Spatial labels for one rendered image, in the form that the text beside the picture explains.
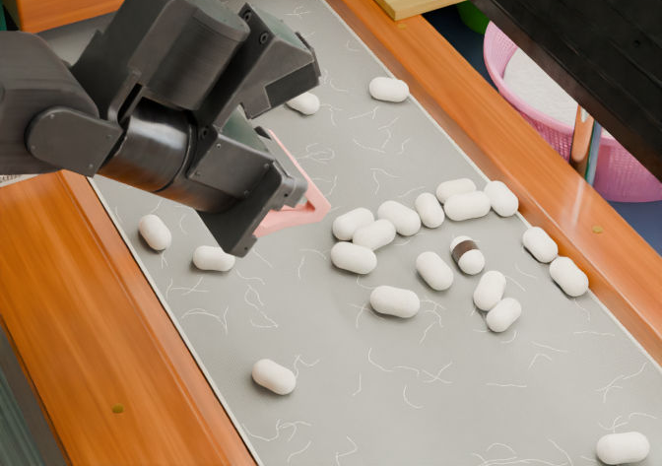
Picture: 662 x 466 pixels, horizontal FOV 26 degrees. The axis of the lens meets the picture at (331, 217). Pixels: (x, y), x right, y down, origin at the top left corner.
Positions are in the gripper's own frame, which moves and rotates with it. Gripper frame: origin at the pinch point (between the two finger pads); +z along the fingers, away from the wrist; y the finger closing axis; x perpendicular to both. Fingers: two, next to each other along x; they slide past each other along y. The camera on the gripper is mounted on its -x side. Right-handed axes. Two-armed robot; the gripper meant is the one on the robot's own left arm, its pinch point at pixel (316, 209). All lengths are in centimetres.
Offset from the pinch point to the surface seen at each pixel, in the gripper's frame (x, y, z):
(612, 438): -0.8, -21.0, 14.9
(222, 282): 11.6, 7.0, 3.8
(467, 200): -3.5, 4.5, 18.0
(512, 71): -11.2, 21.4, 31.9
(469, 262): -1.0, -1.4, 15.7
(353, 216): 2.4, 7.1, 11.2
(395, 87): -5.0, 20.7, 20.0
